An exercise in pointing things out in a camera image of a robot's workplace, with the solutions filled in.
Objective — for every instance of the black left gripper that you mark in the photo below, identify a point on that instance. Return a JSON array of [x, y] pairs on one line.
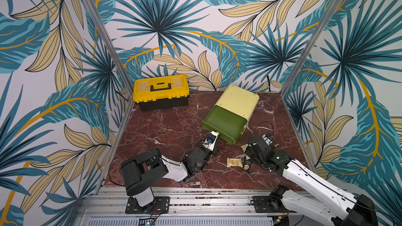
[[215, 151]]

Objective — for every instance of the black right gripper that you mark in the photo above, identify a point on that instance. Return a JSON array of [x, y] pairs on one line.
[[251, 154]]

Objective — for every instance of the black cookie packet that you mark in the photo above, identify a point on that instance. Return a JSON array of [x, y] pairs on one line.
[[247, 165]]

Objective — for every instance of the cream cookie packet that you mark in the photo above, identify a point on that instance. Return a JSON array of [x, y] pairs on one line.
[[234, 162], [244, 147]]

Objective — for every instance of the green top drawer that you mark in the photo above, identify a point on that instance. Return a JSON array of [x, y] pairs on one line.
[[229, 125]]

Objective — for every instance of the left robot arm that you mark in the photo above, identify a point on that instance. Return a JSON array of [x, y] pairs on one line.
[[140, 173]]

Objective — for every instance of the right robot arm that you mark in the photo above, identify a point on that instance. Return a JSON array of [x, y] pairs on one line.
[[331, 205]]

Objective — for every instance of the light green drawer cabinet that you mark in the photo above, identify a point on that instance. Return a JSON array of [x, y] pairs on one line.
[[238, 101]]

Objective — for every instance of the yellow black toolbox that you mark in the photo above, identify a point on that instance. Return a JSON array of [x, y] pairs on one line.
[[162, 92]]

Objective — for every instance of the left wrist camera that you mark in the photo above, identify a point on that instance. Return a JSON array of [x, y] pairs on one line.
[[212, 141]]

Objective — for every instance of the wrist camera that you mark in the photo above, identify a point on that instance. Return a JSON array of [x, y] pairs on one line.
[[268, 139], [212, 141]]

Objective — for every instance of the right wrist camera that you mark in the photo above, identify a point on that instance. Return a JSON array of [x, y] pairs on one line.
[[268, 139]]

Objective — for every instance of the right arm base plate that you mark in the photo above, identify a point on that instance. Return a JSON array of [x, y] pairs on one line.
[[268, 204]]

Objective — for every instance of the aluminium front rail frame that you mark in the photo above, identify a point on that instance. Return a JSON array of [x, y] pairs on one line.
[[186, 207]]

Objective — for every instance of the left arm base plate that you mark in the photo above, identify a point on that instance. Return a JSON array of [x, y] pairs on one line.
[[159, 205]]

